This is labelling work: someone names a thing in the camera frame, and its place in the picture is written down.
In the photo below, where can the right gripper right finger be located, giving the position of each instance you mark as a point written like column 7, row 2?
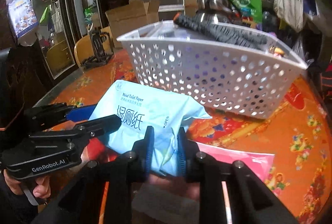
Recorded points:
column 228, row 193

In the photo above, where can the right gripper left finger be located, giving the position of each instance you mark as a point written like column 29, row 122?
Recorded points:
column 106, row 186

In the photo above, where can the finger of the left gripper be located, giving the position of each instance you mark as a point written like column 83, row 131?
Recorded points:
column 80, row 113
column 99, row 127

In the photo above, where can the light blue wet wipes pack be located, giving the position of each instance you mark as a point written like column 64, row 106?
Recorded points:
column 139, row 106

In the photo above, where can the purple tissue pack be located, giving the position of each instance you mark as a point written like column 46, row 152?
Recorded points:
column 209, row 67

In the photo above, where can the pink plastic packet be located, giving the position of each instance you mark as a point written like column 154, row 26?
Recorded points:
column 259, row 163

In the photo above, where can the yellow wooden chair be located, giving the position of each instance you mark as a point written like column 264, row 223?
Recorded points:
column 83, row 48

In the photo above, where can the red floral tablecloth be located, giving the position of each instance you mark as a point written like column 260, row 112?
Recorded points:
column 298, row 134

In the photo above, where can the brown cardboard box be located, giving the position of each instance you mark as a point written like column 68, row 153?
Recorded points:
column 132, row 16

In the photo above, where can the white perforated plastic basket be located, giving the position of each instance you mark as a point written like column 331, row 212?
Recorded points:
column 238, row 79

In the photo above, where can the grey orange knitted sock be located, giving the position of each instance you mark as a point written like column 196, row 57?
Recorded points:
column 223, row 34

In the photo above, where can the stainless steel kettle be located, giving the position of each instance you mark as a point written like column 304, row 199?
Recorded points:
column 215, row 11

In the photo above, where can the wall calendar poster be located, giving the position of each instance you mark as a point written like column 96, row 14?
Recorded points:
column 23, row 21

